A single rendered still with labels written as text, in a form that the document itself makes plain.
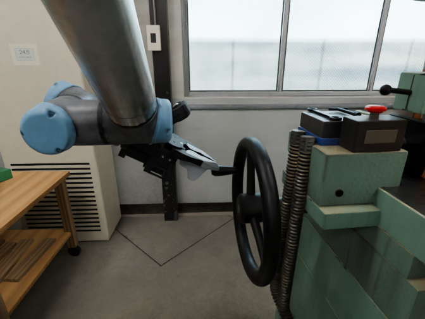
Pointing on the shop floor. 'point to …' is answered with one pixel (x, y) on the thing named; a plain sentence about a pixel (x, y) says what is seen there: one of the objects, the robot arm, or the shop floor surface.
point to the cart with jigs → (8, 251)
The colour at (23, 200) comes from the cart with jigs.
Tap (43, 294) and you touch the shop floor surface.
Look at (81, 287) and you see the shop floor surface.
